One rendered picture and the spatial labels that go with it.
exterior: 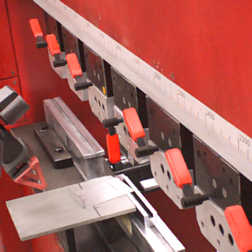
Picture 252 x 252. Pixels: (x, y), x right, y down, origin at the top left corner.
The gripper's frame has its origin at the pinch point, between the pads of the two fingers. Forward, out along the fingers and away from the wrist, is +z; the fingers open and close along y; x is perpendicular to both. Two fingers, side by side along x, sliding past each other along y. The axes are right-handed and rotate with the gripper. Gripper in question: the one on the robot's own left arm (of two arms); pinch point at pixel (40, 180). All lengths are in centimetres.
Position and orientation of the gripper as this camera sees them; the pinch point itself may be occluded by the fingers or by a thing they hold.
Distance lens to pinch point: 158.2
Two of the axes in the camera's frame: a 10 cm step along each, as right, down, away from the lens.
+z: 5.8, 6.7, 4.6
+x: -7.4, 6.7, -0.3
